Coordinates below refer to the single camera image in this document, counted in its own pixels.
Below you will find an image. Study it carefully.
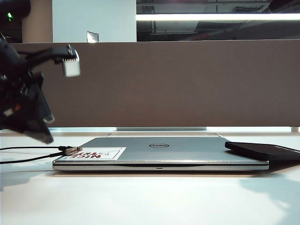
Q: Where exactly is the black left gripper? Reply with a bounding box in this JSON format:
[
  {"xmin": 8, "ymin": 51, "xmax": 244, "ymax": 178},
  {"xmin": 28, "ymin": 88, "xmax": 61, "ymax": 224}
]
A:
[{"xmin": 0, "ymin": 35, "xmax": 82, "ymax": 144}]

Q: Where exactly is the black charging cable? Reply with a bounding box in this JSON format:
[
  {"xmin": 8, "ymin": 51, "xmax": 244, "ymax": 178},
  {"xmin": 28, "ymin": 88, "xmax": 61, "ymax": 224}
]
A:
[{"xmin": 0, "ymin": 145, "xmax": 84, "ymax": 165}]

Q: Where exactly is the black smartphone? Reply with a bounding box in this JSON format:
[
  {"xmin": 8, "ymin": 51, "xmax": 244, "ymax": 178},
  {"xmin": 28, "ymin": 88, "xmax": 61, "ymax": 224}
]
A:
[{"xmin": 224, "ymin": 141, "xmax": 300, "ymax": 162}]

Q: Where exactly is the white red laptop sticker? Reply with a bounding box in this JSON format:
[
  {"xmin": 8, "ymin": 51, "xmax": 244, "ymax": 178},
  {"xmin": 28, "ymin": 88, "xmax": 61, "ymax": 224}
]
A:
[{"xmin": 63, "ymin": 147, "xmax": 127, "ymax": 161}]

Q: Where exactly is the brown desk divider panel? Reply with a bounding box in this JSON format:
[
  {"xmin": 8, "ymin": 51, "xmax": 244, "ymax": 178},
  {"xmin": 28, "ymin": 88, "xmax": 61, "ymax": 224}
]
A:
[{"xmin": 10, "ymin": 42, "xmax": 300, "ymax": 128}]

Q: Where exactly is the silver Dell laptop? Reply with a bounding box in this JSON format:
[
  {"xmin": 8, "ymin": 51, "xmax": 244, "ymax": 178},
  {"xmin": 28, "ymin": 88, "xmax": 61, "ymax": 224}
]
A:
[{"xmin": 52, "ymin": 136, "xmax": 270, "ymax": 171}]

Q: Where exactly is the white ceiling light strip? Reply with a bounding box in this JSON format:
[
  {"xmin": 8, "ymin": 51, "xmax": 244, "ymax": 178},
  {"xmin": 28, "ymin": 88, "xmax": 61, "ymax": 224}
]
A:
[{"xmin": 135, "ymin": 13, "xmax": 300, "ymax": 22}]

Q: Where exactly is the silver wall plate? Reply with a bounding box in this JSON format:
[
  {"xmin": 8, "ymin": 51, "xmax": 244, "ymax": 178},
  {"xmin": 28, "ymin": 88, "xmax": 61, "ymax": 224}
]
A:
[{"xmin": 86, "ymin": 31, "xmax": 99, "ymax": 43}]

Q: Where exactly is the white desk cable flap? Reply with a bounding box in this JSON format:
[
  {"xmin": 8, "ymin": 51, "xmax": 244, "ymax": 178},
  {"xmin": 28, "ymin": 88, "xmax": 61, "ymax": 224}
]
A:
[{"xmin": 104, "ymin": 132, "xmax": 223, "ymax": 139}]

